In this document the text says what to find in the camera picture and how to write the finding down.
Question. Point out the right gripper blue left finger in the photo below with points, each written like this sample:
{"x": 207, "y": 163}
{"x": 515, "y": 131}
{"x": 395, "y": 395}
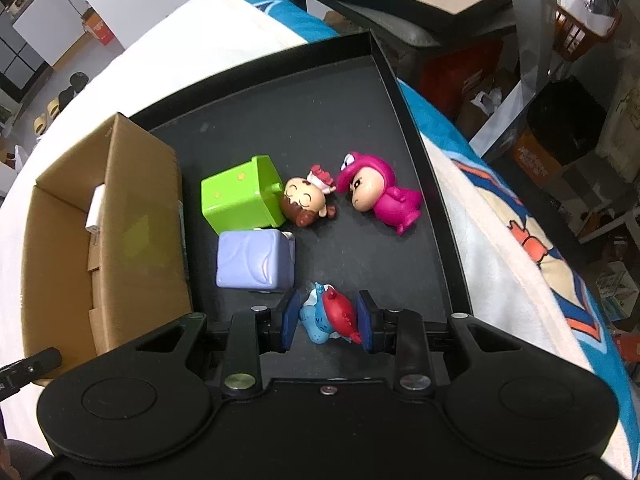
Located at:
{"x": 285, "y": 319}

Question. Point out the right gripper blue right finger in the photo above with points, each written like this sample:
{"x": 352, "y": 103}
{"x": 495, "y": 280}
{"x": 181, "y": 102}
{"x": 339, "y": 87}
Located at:
{"x": 376, "y": 326}

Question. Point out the blue red crab figurine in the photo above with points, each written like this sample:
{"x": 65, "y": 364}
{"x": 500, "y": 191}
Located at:
{"x": 328, "y": 314}

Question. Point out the lavender toy cube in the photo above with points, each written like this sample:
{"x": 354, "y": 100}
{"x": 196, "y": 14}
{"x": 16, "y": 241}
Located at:
{"x": 260, "y": 260}

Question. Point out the brown-haired boy figurine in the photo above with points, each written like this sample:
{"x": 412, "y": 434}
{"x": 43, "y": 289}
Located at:
{"x": 305, "y": 199}

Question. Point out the pink dinosaur costume figurine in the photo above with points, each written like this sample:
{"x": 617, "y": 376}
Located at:
{"x": 371, "y": 184}

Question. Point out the brown cardboard box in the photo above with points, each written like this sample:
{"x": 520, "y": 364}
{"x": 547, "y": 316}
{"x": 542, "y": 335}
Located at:
{"x": 87, "y": 294}

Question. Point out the white power adapter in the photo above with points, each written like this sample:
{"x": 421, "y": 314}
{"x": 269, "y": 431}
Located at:
{"x": 94, "y": 216}

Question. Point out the green toy cube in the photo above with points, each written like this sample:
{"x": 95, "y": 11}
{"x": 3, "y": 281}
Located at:
{"x": 243, "y": 197}

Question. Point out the black tray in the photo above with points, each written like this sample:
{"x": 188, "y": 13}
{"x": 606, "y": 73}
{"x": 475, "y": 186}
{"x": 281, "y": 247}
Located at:
{"x": 305, "y": 106}

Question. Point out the white blue orange blanket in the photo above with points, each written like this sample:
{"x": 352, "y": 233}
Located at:
{"x": 517, "y": 278}

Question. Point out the yellow slipper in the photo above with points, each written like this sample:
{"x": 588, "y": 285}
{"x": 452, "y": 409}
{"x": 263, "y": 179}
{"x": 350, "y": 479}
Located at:
{"x": 40, "y": 125}
{"x": 53, "y": 107}

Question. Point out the black bin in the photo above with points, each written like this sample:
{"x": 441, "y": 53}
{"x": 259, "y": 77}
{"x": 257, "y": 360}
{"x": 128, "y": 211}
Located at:
{"x": 566, "y": 120}

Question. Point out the black slipper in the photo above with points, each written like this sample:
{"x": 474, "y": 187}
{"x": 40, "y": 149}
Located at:
{"x": 78, "y": 81}
{"x": 65, "y": 97}

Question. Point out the orange box on floor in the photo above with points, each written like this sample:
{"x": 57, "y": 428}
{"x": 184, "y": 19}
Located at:
{"x": 94, "y": 24}

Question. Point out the orange basket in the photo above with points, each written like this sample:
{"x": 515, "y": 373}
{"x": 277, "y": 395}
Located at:
{"x": 577, "y": 30}

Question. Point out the grey metal post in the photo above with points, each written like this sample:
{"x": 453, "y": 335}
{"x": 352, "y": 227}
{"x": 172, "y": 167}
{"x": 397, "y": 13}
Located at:
{"x": 535, "y": 20}

